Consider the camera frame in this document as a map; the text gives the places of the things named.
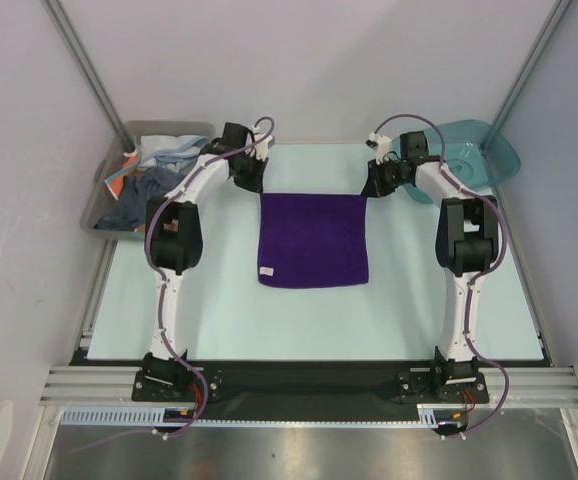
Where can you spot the dark blue-grey towel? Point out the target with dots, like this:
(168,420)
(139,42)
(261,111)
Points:
(129,213)

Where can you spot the light blue towel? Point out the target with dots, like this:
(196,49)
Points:
(173,153)

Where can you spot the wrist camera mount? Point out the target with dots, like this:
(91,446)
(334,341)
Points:
(263,141)
(380,144)

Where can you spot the right aluminium corner post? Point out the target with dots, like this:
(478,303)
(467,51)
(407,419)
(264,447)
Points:
(546,35)

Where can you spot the left aluminium corner post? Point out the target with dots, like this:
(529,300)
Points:
(76,48)

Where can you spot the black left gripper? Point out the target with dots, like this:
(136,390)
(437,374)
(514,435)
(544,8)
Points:
(255,184)

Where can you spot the aluminium corner post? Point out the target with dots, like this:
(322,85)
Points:
(76,48)
(546,35)

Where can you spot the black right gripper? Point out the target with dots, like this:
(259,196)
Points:
(382,176)

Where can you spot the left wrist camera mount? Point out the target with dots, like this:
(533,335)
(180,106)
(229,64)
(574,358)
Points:
(263,141)

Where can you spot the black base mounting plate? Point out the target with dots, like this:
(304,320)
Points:
(410,382)

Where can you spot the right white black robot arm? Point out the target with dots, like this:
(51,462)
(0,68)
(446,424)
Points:
(467,248)

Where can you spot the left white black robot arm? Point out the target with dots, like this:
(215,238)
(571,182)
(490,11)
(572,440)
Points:
(173,246)

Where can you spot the purple microfiber towel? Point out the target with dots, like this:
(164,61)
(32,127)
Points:
(312,241)

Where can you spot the teal transparent plastic tray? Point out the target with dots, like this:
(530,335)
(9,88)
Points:
(462,155)

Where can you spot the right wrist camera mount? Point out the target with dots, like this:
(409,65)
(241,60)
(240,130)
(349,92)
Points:
(380,144)

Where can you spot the grey plastic bin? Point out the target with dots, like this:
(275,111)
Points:
(101,201)

